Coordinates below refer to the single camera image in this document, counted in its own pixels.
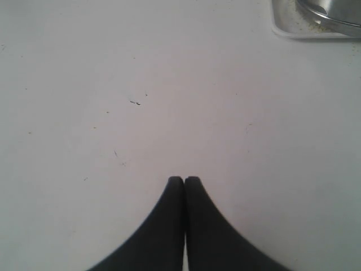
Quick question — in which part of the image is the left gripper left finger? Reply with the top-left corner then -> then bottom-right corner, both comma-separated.
91,177 -> 185,271

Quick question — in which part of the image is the yellow grain mixture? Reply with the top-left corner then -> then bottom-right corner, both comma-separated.
295,10 -> 333,33

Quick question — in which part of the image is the round steel mesh sieve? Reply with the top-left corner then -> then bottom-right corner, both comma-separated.
296,0 -> 360,38

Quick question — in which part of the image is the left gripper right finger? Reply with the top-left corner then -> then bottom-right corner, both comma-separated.
184,177 -> 287,270

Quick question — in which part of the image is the white rectangular plastic tray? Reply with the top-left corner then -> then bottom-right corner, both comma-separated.
269,1 -> 360,40

